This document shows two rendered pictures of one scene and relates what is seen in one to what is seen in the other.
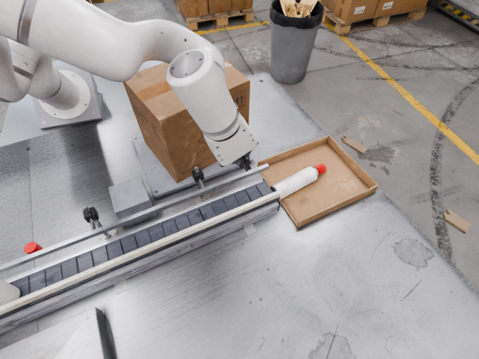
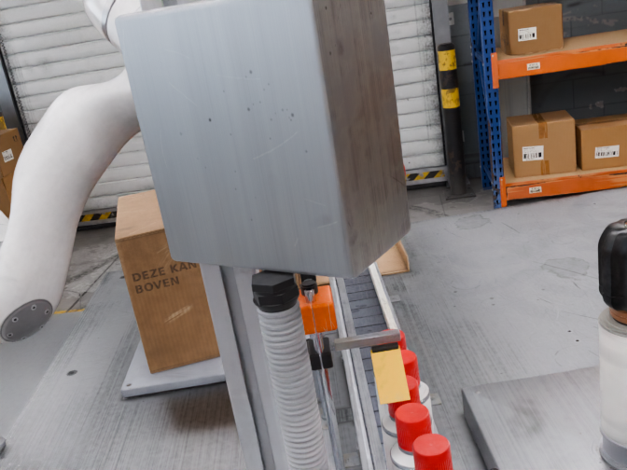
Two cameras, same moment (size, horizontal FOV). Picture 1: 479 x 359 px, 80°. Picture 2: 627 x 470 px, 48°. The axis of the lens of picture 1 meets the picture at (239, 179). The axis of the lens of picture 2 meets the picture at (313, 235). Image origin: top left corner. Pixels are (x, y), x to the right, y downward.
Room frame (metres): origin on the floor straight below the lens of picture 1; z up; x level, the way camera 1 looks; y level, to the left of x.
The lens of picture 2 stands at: (-0.06, 1.23, 1.47)
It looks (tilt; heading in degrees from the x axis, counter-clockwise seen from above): 19 degrees down; 297
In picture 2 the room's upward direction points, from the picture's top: 9 degrees counter-clockwise
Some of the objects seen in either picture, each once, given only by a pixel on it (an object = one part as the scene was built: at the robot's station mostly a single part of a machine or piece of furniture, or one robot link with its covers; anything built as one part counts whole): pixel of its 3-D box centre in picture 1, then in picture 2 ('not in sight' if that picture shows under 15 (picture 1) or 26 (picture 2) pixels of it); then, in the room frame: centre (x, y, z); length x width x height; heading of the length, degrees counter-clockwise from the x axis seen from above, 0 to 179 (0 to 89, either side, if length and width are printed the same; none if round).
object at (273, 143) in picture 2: not in sight; (271, 127); (0.19, 0.78, 1.38); 0.17 x 0.10 x 0.19; 171
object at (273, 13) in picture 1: (294, 30); not in sight; (2.55, -0.47, 0.43); 0.44 x 0.43 x 0.39; 18
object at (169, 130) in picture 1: (191, 114); (192, 266); (0.75, 0.16, 0.99); 0.30 x 0.24 x 0.27; 127
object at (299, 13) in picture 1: (298, 18); not in sight; (2.62, -0.51, 0.50); 0.42 x 0.41 x 0.28; 108
